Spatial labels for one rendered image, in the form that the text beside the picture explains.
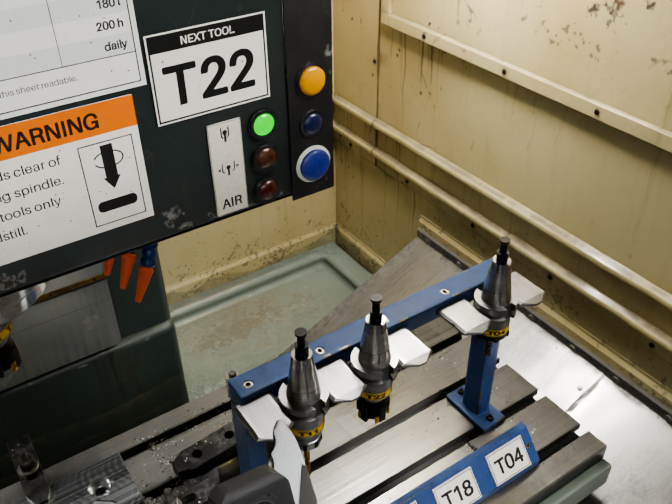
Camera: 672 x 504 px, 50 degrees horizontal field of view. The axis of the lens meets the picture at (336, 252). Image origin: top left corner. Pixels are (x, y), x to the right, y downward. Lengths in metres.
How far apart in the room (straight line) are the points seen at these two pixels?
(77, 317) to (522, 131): 0.93
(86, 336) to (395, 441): 0.63
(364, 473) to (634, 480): 0.50
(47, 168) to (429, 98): 1.22
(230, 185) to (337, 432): 0.76
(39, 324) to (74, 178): 0.89
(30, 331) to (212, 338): 0.65
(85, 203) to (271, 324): 1.44
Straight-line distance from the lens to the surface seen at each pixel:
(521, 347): 1.60
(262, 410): 0.92
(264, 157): 0.62
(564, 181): 1.44
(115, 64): 0.55
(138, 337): 1.57
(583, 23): 1.33
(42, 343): 1.47
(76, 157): 0.56
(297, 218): 2.11
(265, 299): 2.07
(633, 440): 1.49
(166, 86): 0.57
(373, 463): 1.26
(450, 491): 1.19
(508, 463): 1.25
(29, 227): 0.58
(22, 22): 0.52
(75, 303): 1.44
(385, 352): 0.94
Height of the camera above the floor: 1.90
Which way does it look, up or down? 36 degrees down
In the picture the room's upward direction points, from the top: 1 degrees counter-clockwise
